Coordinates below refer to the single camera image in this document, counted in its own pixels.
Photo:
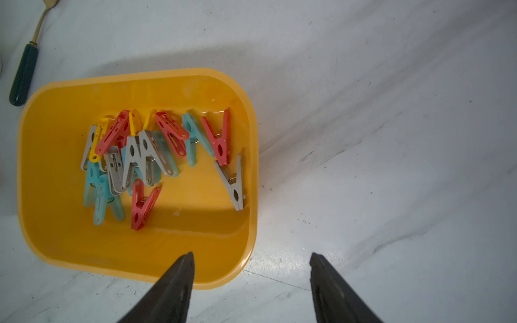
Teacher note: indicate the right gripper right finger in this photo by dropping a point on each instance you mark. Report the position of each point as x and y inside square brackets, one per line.
[333, 298]

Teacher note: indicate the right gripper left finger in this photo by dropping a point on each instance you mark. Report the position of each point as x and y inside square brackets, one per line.
[168, 300]

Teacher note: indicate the red clothespin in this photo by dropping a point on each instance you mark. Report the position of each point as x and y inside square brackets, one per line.
[142, 206]
[173, 132]
[220, 142]
[119, 130]

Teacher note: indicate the teal clothespin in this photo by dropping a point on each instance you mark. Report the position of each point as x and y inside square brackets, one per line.
[196, 135]
[173, 170]
[105, 199]
[91, 183]
[137, 174]

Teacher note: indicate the grey clothespin bottom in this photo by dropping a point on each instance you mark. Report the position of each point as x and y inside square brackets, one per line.
[233, 185]

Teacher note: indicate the yellow plastic storage box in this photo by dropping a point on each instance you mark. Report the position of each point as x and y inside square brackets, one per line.
[193, 212]

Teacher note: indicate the yellow clothespin middle left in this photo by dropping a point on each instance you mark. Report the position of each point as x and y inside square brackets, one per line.
[135, 122]

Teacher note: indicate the yellow clothespin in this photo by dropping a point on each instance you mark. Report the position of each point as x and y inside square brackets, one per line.
[135, 122]
[101, 129]

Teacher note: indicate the yellow clothespin bottom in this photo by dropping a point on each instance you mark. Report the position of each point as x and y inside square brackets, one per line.
[101, 129]

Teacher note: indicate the gold spoon green handle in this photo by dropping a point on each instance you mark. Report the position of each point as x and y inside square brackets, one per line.
[23, 79]

